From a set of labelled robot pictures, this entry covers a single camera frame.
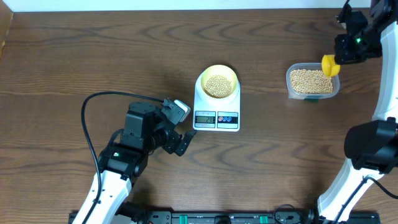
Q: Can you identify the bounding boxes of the yellow measuring scoop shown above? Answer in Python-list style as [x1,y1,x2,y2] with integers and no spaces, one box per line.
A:
[322,55,340,78]

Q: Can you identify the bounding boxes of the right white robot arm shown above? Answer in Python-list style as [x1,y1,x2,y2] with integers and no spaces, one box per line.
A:
[310,0,397,223]

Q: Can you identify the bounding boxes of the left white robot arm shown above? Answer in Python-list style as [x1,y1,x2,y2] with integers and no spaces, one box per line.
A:
[74,99,196,223]

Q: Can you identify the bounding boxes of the white digital kitchen scale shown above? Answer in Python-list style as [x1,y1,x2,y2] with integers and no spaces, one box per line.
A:
[193,72,241,132]

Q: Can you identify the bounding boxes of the soybeans in bowl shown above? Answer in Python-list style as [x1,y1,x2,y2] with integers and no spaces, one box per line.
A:
[204,75,233,98]

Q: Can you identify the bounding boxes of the yellow plastic bowl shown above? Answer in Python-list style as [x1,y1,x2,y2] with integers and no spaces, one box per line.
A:
[200,65,238,98]

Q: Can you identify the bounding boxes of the clear container of soybeans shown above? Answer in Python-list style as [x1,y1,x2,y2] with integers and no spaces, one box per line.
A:
[286,63,340,100]

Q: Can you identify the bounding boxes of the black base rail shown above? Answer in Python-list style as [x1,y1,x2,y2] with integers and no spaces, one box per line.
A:
[68,211,382,224]

